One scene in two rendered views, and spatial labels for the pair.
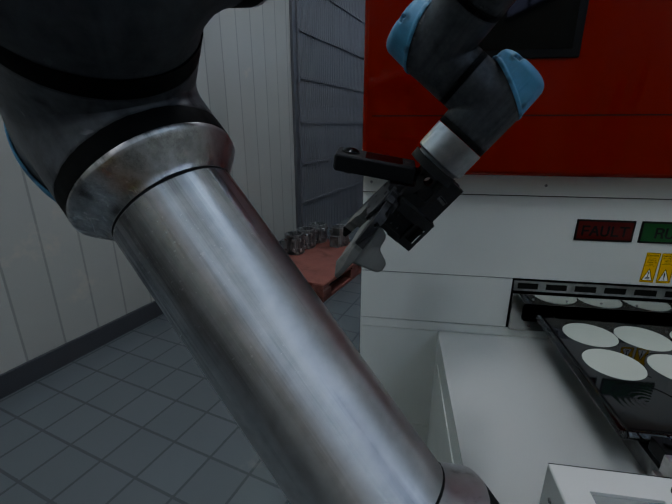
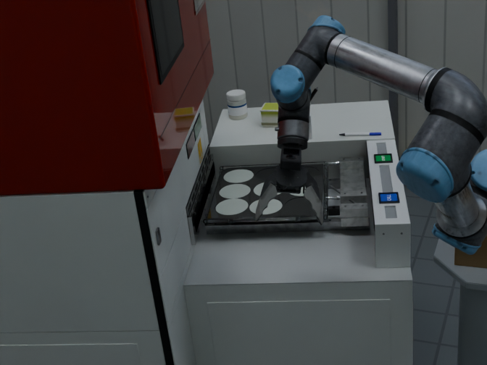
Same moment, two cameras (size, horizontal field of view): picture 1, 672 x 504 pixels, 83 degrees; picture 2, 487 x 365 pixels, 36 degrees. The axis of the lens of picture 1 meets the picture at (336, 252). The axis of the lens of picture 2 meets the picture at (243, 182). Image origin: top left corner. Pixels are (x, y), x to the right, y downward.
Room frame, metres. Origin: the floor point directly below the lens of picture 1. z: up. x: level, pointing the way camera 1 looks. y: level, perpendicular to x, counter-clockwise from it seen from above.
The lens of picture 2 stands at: (0.67, 1.47, 1.98)
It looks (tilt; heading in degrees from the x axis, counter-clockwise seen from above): 27 degrees down; 270
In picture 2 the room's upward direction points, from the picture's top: 6 degrees counter-clockwise
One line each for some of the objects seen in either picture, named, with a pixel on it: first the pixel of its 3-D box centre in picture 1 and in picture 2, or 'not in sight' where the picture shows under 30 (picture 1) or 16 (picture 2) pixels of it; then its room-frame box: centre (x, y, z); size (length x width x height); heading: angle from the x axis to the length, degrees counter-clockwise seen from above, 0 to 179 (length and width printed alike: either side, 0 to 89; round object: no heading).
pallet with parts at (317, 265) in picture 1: (317, 254); not in sight; (3.43, 0.17, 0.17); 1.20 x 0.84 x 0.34; 156
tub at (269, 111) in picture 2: not in sight; (272, 114); (0.54, -1.00, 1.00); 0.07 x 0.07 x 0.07; 72
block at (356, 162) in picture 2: not in sight; (351, 162); (0.30, -0.76, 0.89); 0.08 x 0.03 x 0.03; 171
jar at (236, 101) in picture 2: not in sight; (237, 104); (0.66, -1.11, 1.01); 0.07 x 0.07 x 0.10
